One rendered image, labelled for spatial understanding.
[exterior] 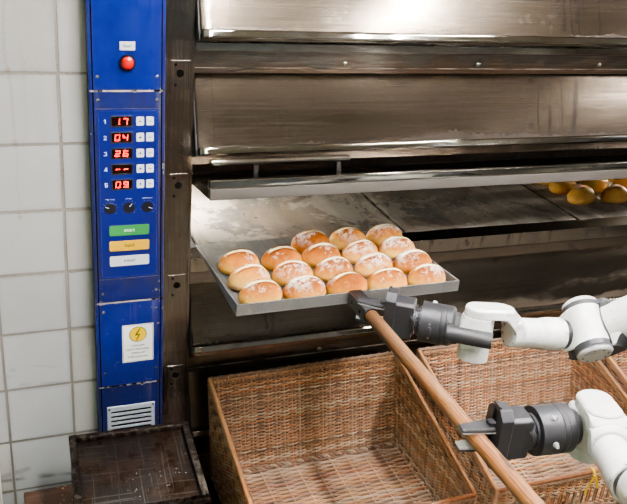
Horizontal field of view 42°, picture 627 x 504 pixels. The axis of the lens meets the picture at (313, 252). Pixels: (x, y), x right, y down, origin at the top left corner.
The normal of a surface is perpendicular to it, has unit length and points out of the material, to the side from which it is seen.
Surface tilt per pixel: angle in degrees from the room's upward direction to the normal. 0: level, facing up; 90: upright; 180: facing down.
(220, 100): 70
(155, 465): 0
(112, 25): 90
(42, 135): 90
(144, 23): 90
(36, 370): 90
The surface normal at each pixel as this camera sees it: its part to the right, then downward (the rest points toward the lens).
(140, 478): 0.08, -0.90
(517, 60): 0.35, 0.42
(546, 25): 0.36, 0.08
